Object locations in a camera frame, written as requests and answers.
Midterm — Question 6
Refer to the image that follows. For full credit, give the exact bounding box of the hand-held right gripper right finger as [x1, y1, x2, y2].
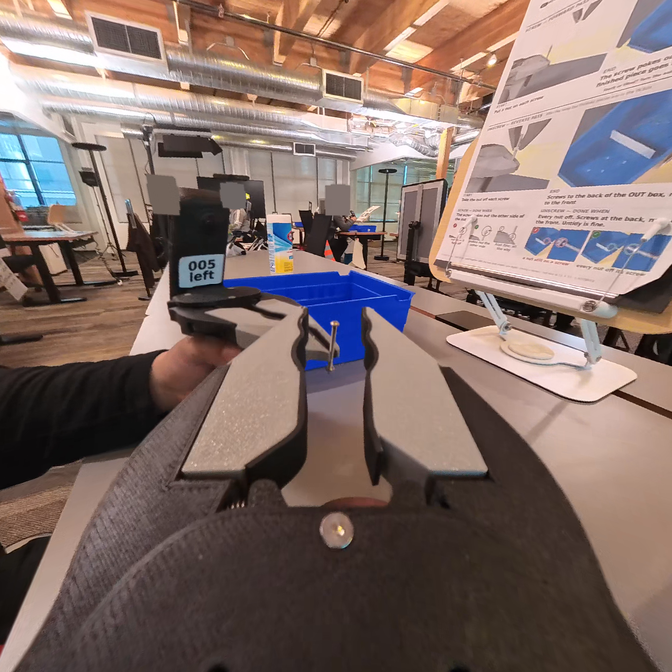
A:
[361, 306, 490, 486]

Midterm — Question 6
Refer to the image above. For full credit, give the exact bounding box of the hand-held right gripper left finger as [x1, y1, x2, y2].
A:
[178, 303, 309, 489]

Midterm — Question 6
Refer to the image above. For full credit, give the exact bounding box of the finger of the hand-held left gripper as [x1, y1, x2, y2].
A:
[204, 306, 342, 369]
[259, 293, 342, 355]

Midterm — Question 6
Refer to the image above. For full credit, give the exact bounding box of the blue plastic bin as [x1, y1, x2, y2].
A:
[223, 269, 414, 371]

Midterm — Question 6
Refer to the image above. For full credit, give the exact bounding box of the person's left forearm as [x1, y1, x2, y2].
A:
[0, 351, 169, 490]

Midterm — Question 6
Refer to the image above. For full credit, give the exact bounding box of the grey desk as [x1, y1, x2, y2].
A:
[0, 249, 672, 672]

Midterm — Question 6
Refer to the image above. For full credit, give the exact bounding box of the wooden side desk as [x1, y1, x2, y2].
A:
[0, 230, 99, 305]

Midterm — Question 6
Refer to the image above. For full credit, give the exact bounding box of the person's left hand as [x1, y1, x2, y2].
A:
[149, 336, 243, 413]

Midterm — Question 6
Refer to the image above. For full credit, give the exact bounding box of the black monitor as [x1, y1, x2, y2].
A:
[197, 176, 267, 221]

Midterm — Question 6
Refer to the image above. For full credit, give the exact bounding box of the wipes canister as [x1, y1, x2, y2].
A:
[266, 212, 295, 276]

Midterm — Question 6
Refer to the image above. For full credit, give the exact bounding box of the black overhead light panel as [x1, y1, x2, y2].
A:
[157, 134, 224, 158]

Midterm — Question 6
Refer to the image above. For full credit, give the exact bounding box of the black flat device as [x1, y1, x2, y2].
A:
[436, 311, 499, 331]

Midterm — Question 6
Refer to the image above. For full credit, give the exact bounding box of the wooden background table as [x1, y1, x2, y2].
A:
[336, 231, 389, 263]

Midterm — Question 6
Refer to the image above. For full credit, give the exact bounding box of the slim black floor lamp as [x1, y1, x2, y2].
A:
[375, 168, 401, 261]

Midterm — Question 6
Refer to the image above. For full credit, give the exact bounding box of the grey screen panel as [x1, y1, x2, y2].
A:
[397, 178, 449, 287]

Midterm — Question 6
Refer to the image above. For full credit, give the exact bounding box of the instruction sheet on stand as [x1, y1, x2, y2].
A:
[428, 0, 672, 405]

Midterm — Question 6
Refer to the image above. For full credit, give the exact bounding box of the window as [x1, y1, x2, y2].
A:
[0, 134, 75, 208]

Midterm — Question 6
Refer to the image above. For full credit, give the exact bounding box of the large white air vent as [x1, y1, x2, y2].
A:
[86, 13, 167, 62]

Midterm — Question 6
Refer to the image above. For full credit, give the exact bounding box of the printed instruction sheet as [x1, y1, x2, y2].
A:
[446, 0, 672, 297]

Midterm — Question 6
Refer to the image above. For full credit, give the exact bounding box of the silver air duct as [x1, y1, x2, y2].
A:
[0, 10, 484, 155]

